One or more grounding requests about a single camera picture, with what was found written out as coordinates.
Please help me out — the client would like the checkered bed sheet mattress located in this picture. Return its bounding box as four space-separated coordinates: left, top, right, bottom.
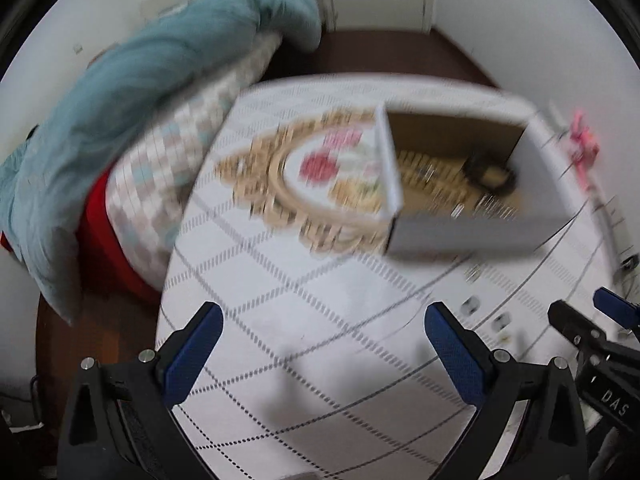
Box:
105 32 282 292

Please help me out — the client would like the patterned white tablecloth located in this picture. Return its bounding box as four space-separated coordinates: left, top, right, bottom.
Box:
156 75 611 479

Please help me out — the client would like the black smart band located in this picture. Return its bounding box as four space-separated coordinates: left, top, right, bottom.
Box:
461 153 518 196

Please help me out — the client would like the wooden bead bracelet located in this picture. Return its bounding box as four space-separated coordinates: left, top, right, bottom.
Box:
397 152 476 212

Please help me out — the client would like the teal blue duvet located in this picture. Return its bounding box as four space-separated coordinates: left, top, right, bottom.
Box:
1 0 321 324

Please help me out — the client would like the red fabric under mattress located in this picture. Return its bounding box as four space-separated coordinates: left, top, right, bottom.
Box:
0 169 164 306

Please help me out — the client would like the white cardboard box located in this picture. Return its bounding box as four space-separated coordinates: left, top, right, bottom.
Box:
375 92 577 257

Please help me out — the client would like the pink panther plush toy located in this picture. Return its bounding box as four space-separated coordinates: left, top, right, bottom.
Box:
568 112 600 193

